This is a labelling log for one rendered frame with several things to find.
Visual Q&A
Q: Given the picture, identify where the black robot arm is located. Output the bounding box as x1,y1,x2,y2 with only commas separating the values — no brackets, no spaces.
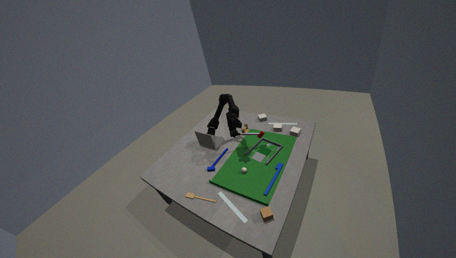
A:
206,94,242,135

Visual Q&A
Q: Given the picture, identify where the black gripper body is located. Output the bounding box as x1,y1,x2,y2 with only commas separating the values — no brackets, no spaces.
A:
228,123,238,137

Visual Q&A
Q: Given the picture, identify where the tan cube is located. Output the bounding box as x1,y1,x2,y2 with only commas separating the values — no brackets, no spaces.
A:
260,206,273,222

